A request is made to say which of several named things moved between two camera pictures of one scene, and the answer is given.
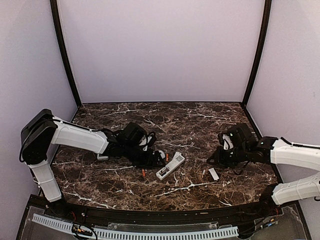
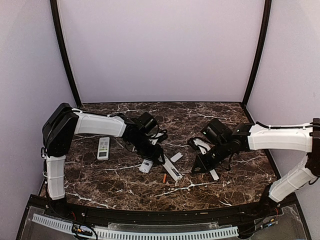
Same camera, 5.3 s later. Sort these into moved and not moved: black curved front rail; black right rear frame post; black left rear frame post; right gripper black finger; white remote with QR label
Moved: right gripper black finger; white remote with QR label
Not moved: black right rear frame post; black curved front rail; black left rear frame post
